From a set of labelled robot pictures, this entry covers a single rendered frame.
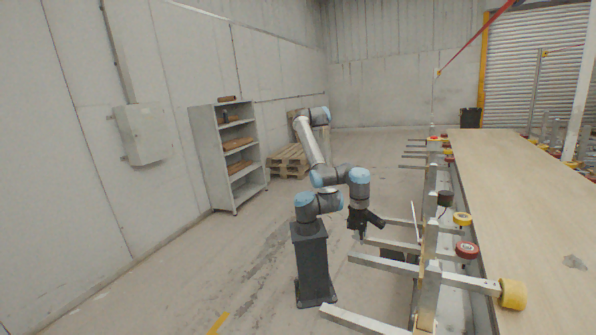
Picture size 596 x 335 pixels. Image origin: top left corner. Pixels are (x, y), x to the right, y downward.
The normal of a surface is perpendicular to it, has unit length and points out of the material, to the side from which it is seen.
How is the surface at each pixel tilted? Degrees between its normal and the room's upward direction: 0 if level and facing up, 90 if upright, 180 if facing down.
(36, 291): 90
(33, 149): 90
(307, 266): 90
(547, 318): 0
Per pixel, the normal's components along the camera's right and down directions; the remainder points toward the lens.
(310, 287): 0.11, 0.29
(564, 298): -0.11, -0.94
